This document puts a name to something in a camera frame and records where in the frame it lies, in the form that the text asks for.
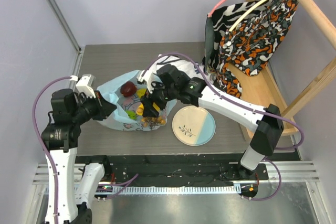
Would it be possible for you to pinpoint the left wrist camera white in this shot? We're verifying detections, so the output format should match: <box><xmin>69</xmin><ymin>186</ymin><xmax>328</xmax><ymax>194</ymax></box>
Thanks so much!
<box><xmin>75</xmin><ymin>74</ymin><xmax>96</xmax><ymax>98</ymax></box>

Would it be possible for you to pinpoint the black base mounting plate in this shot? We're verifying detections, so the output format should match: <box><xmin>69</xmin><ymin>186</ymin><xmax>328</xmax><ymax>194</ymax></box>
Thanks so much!
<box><xmin>73</xmin><ymin>154</ymin><xmax>270</xmax><ymax>187</ymax></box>

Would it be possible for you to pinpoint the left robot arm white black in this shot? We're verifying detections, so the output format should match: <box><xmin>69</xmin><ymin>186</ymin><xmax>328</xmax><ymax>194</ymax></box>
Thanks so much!
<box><xmin>41</xmin><ymin>89</ymin><xmax>117</xmax><ymax>223</ymax></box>

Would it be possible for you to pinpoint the orange camouflage print garment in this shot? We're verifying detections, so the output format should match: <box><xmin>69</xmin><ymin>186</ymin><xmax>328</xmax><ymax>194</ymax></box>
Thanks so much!
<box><xmin>214</xmin><ymin>0</ymin><xmax>299</xmax><ymax>98</ymax></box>

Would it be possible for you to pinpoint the white slotted cable duct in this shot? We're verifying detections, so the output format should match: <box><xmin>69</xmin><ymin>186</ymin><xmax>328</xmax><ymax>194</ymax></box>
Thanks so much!
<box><xmin>96</xmin><ymin>184</ymin><xmax>241</xmax><ymax>195</ymax></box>

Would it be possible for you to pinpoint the cream hanger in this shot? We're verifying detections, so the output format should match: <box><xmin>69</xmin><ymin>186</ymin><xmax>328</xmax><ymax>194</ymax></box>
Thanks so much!
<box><xmin>229</xmin><ymin>0</ymin><xmax>269</xmax><ymax>32</ymax></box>

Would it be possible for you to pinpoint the cream and blue plate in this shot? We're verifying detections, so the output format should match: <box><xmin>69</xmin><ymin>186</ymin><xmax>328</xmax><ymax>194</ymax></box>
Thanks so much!
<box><xmin>172</xmin><ymin>106</ymin><xmax>216</xmax><ymax>146</ymax></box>

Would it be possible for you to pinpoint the aluminium frame post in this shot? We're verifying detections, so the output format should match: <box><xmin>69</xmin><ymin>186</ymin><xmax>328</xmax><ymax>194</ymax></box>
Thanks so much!
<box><xmin>46</xmin><ymin>0</ymin><xmax>81</xmax><ymax>54</ymax></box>

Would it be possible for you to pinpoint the zebra print garment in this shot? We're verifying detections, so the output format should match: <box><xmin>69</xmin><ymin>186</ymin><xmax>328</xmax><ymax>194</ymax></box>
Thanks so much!
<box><xmin>202</xmin><ymin>1</ymin><xmax>257</xmax><ymax>72</ymax></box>

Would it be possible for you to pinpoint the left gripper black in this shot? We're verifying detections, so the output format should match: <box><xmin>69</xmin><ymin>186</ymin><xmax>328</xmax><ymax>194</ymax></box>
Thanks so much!
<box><xmin>71</xmin><ymin>89</ymin><xmax>117</xmax><ymax>124</ymax></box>

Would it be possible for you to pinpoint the yellow fake banana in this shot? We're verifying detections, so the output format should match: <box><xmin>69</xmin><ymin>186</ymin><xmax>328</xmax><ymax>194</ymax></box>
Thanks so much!
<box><xmin>136</xmin><ymin>89</ymin><xmax>160</xmax><ymax>116</ymax></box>

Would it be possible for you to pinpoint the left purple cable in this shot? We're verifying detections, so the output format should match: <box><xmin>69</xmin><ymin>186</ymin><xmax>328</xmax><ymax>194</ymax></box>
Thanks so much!
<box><xmin>31</xmin><ymin>76</ymin><xmax>79</xmax><ymax>224</ymax></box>

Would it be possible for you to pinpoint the light blue plastic bag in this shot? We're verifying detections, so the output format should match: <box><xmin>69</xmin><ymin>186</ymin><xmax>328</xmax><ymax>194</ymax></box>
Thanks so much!
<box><xmin>96</xmin><ymin>69</ymin><xmax>176</xmax><ymax>132</ymax></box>

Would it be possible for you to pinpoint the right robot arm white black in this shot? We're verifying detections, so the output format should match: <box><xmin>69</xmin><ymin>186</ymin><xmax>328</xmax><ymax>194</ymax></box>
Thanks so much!
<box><xmin>137</xmin><ymin>64</ymin><xmax>284</xmax><ymax>179</ymax></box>

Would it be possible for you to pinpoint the wooden clothes rack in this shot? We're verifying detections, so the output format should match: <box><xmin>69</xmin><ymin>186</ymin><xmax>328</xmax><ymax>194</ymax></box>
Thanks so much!
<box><xmin>237</xmin><ymin>0</ymin><xmax>335</xmax><ymax>147</ymax></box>

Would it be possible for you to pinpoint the green fake fruit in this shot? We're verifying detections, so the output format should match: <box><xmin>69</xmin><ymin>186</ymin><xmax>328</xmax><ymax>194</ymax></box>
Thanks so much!
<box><xmin>125</xmin><ymin>110</ymin><xmax>138</xmax><ymax>121</ymax></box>

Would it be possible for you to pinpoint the red fake apple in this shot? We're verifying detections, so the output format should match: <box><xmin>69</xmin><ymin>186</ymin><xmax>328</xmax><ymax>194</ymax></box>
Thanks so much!
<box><xmin>120</xmin><ymin>81</ymin><xmax>137</xmax><ymax>97</ymax></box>

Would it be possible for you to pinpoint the white jersey with navy trim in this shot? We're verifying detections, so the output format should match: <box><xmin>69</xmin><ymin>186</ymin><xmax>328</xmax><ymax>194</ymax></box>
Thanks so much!
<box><xmin>149</xmin><ymin>55</ymin><xmax>204</xmax><ymax>83</ymax></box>

